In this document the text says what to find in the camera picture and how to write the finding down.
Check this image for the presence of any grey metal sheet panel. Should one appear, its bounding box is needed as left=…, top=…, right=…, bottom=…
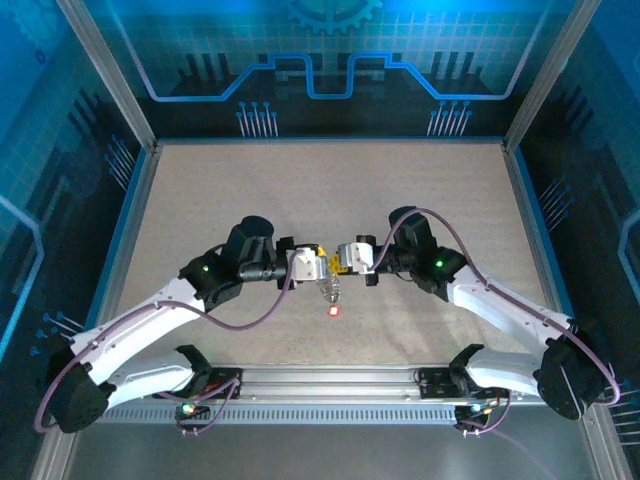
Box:
left=29, top=399, right=634, bottom=480

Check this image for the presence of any aluminium corner post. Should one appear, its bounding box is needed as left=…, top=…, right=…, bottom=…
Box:
left=502, top=0, right=604, bottom=151
left=53, top=0, right=162, bottom=151

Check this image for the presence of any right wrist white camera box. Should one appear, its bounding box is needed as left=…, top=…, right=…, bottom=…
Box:
left=337, top=241, right=376, bottom=276

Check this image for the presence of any slotted grey cable duct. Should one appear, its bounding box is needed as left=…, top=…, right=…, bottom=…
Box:
left=97, top=405, right=474, bottom=425

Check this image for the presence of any aluminium table edge rail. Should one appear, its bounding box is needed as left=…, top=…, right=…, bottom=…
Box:
left=154, top=135, right=509, bottom=147
left=502, top=142, right=571, bottom=321
left=107, top=142, right=162, bottom=314

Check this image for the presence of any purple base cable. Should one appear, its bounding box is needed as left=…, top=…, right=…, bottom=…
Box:
left=173, top=374, right=246, bottom=437
left=455, top=387, right=559, bottom=480

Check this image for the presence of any wide aluminium extrusion beam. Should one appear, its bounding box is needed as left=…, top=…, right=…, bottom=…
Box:
left=107, top=362, right=551, bottom=406

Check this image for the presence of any small LED circuit board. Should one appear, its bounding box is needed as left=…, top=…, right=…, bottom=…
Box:
left=455, top=402, right=494, bottom=419
left=175, top=398, right=210, bottom=420

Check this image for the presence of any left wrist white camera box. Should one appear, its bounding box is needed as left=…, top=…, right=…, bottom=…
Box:
left=288, top=243, right=332, bottom=285

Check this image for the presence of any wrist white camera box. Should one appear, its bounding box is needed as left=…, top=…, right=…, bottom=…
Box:
left=337, top=241, right=376, bottom=276
left=288, top=243, right=332, bottom=285

